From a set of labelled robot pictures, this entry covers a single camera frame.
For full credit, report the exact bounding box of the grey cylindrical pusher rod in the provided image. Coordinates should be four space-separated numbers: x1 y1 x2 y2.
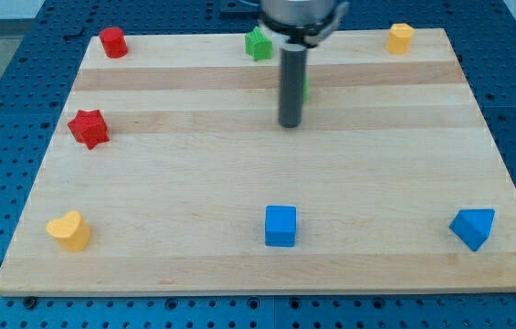
278 44 308 128

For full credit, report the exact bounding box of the green circle block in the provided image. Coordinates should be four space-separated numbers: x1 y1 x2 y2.
302 76 310 104

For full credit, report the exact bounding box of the green star block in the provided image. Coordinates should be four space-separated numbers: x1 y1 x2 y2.
244 27 273 61

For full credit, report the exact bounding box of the red star block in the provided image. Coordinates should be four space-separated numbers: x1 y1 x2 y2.
68 110 110 150

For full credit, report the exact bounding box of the yellow hexagon block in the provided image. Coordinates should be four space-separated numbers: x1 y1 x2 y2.
385 23 415 55

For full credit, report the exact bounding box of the blue cube block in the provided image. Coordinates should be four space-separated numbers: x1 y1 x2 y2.
264 205 297 248

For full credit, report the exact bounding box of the wooden board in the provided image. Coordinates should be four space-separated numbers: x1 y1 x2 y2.
0 28 516 297

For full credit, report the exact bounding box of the red cylinder block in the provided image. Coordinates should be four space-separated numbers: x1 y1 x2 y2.
99 27 129 58

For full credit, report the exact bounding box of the blue triangle block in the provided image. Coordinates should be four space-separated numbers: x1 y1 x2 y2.
448 208 496 252

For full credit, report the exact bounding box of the yellow heart block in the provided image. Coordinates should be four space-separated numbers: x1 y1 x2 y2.
46 210 91 252

